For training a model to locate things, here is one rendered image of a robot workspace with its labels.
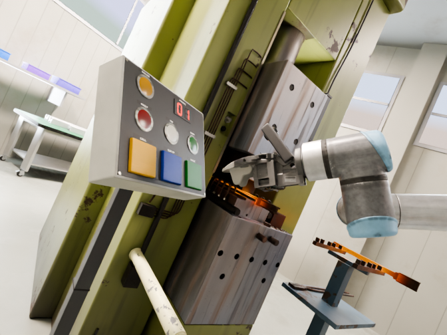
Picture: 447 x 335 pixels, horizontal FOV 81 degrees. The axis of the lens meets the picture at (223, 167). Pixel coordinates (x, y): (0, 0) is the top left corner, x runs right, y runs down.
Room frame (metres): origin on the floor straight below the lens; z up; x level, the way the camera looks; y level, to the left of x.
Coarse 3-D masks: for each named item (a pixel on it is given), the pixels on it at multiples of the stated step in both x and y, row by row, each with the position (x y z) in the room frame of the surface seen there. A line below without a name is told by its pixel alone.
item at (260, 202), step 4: (228, 184) 1.32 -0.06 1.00; (236, 188) 1.26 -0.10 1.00; (244, 192) 1.21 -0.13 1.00; (252, 196) 1.16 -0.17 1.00; (260, 200) 1.11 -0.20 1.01; (264, 200) 1.11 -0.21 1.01; (256, 204) 1.11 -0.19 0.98; (260, 204) 1.11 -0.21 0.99; (264, 204) 1.10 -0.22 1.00; (268, 204) 1.08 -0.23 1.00; (272, 204) 1.07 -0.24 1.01; (264, 208) 1.08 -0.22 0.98; (268, 208) 1.08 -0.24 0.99; (272, 208) 1.06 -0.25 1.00; (276, 208) 1.05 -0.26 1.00; (280, 208) 1.05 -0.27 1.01; (272, 212) 1.04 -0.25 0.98; (276, 212) 1.05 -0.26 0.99
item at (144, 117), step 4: (140, 112) 0.59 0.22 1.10; (144, 112) 0.60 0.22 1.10; (140, 116) 0.59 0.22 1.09; (144, 116) 0.60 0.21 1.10; (148, 116) 0.61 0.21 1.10; (140, 120) 0.59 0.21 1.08; (144, 120) 0.60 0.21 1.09; (148, 120) 0.61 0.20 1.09; (140, 124) 0.59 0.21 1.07; (144, 124) 0.60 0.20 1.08; (148, 124) 0.61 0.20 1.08
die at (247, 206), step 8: (208, 184) 1.26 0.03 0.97; (216, 184) 1.28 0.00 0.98; (216, 192) 1.18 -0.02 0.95; (224, 192) 1.14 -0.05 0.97; (232, 192) 1.17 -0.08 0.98; (240, 192) 1.21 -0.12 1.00; (232, 200) 1.08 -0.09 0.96; (240, 200) 1.07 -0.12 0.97; (248, 200) 1.09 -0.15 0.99; (256, 200) 1.12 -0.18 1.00; (240, 208) 1.08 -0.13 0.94; (248, 208) 1.10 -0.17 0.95; (256, 208) 1.13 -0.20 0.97; (248, 216) 1.11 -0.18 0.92; (256, 216) 1.14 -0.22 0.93; (264, 216) 1.16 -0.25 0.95
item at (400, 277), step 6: (336, 246) 1.47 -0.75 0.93; (348, 252) 1.41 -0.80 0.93; (354, 252) 1.39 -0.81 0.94; (360, 258) 1.36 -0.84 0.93; (366, 258) 1.34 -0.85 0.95; (378, 264) 1.30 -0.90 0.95; (384, 270) 1.26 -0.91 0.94; (390, 270) 1.27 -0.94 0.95; (396, 276) 1.21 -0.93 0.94; (402, 276) 1.21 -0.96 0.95; (402, 282) 1.20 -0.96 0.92; (408, 282) 1.19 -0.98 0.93; (414, 282) 1.17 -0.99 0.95; (414, 288) 1.17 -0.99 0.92
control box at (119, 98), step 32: (128, 64) 0.59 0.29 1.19; (96, 96) 0.59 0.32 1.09; (128, 96) 0.57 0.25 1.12; (160, 96) 0.67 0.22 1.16; (96, 128) 0.56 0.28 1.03; (128, 128) 0.56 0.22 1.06; (160, 128) 0.65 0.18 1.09; (192, 128) 0.79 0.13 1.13; (96, 160) 0.54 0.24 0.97; (160, 160) 0.63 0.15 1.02; (192, 160) 0.76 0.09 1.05; (160, 192) 0.68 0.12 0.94; (192, 192) 0.74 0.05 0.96
